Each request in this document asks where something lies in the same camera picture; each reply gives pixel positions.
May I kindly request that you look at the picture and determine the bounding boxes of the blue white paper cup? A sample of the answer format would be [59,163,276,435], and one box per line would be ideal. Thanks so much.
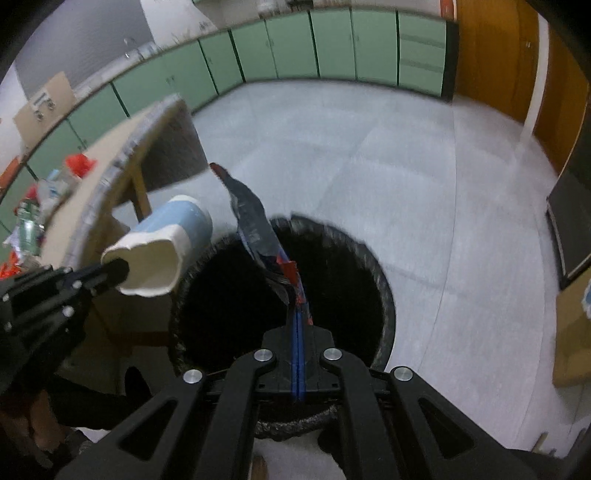
[101,195,213,298]

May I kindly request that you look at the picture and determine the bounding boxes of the red blue snack wrapper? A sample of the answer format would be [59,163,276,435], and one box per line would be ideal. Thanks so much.
[209,163,314,325]

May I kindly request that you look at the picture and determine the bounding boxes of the pile of mixed trash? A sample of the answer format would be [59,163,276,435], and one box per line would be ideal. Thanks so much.
[1,153,97,280]

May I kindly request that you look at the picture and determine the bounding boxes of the black lined trash bin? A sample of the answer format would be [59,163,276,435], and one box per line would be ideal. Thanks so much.
[168,215,398,439]

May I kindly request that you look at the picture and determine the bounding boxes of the green lower kitchen cabinets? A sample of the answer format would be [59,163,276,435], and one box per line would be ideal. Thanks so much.
[0,6,459,241]

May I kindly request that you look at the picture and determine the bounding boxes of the beige cloth covered table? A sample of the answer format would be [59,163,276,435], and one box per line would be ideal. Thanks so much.
[39,94,207,270]

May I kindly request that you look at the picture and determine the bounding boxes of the cardboard panel with white holder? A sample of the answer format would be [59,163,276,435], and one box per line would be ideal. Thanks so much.
[13,72,77,150]

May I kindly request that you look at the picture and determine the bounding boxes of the grey window blind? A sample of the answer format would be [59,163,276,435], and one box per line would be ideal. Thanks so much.
[15,0,153,97]

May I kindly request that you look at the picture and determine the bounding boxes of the cardboard box with blue cloth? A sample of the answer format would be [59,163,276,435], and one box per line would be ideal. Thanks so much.
[553,270,590,388]

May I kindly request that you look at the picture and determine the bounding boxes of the black glass cabinet appliance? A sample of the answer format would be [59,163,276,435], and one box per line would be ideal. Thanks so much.
[547,161,591,290]

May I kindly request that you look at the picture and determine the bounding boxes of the brown wooden door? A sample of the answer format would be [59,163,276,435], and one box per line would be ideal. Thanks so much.
[456,0,539,123]
[534,27,590,174]

